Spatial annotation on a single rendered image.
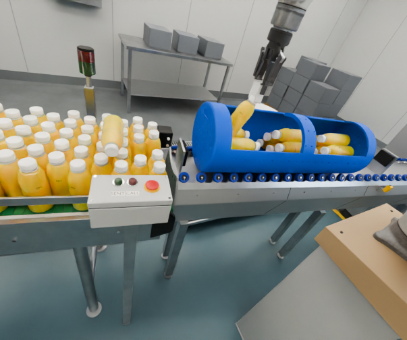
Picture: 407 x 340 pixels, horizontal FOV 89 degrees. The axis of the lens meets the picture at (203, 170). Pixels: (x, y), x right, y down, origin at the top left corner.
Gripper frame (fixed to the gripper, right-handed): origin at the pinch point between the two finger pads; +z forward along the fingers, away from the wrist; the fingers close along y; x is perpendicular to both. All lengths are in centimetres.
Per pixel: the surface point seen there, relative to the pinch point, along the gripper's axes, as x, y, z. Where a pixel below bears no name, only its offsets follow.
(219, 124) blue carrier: 15.8, -9.1, 10.3
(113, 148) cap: 50, -15, 18
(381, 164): -107, -3, 30
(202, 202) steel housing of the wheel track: 15, -14, 46
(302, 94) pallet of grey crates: -266, 254, 64
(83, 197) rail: 58, -21, 33
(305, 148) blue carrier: -24.1, -13.4, 15.5
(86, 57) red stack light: 62, 33, 7
